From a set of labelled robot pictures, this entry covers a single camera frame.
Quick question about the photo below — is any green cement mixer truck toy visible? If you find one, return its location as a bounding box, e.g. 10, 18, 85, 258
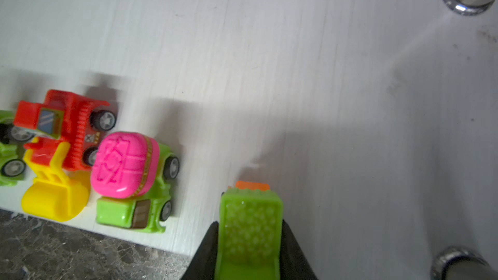
1, 110, 34, 187

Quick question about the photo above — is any orange green dump truck toy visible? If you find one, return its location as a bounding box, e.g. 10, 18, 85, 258
214, 181, 283, 279

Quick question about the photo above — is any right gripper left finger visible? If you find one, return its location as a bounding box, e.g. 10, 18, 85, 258
181, 222, 219, 280

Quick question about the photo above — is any white two-tier shelf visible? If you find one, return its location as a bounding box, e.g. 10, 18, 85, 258
1, 0, 497, 279

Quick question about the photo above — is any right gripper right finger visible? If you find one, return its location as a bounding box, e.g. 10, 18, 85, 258
280, 221, 318, 280

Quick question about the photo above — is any red toy car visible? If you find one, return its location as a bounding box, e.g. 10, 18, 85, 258
14, 89, 117, 222

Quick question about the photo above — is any green pink toy car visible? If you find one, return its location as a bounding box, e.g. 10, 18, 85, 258
90, 132, 180, 233

